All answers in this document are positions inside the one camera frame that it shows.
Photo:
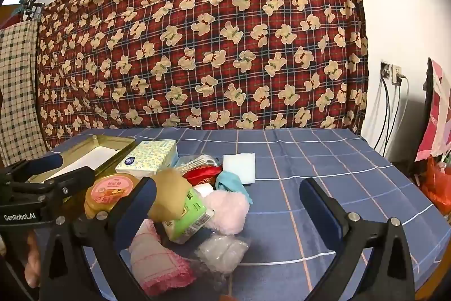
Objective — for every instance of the tan soft cloth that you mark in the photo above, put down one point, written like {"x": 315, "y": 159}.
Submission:
{"x": 169, "y": 195}

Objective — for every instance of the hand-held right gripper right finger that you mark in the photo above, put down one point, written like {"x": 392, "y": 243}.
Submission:
{"x": 317, "y": 202}

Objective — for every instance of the person's left hand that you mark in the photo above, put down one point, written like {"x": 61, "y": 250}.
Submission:
{"x": 32, "y": 258}

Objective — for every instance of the yellow blue-dotted tissue pack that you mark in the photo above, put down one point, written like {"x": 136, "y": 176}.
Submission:
{"x": 148, "y": 156}

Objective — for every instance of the cream green checkered cloth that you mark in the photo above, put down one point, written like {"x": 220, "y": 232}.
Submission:
{"x": 17, "y": 93}

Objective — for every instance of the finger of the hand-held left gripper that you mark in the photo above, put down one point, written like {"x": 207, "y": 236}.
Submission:
{"x": 75, "y": 181}
{"x": 45, "y": 161}

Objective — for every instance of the pale pink fluffy cloth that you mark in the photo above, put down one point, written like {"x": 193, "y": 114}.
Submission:
{"x": 225, "y": 211}

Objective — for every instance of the blue plaid bedsheet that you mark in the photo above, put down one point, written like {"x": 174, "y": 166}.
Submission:
{"x": 317, "y": 153}

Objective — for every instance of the clear cotton swab pack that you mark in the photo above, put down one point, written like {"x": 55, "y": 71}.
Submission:
{"x": 193, "y": 161}

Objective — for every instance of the red plastic bag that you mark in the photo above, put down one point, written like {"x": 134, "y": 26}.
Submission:
{"x": 437, "y": 184}

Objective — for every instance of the gold metal tin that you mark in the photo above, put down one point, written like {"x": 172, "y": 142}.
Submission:
{"x": 109, "y": 142}

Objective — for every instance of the white sponge with black stripe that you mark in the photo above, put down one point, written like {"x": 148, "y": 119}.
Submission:
{"x": 239, "y": 167}

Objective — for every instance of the black hanger clip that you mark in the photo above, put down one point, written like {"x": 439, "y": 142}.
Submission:
{"x": 31, "y": 6}

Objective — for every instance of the clear plastic bag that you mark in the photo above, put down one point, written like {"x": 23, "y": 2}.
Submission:
{"x": 222, "y": 251}

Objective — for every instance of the pink patterned bag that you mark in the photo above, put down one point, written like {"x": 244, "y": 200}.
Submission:
{"x": 438, "y": 110}

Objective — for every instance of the red satin pouch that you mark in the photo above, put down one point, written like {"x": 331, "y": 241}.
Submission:
{"x": 202, "y": 176}

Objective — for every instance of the pink checkered towel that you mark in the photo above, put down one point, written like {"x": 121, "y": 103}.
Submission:
{"x": 158, "y": 262}

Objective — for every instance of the teal cloth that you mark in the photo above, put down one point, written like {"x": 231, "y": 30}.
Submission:
{"x": 229, "y": 183}

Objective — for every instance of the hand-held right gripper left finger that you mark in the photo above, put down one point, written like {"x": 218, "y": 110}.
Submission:
{"x": 142, "y": 193}

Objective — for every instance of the green tissue packet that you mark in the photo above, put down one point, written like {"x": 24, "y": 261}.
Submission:
{"x": 192, "y": 213}

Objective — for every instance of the red plaid bear-print blanket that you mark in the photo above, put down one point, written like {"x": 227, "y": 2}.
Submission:
{"x": 211, "y": 40}

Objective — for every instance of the pink-lidded round jar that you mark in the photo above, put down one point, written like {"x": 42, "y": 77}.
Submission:
{"x": 109, "y": 190}

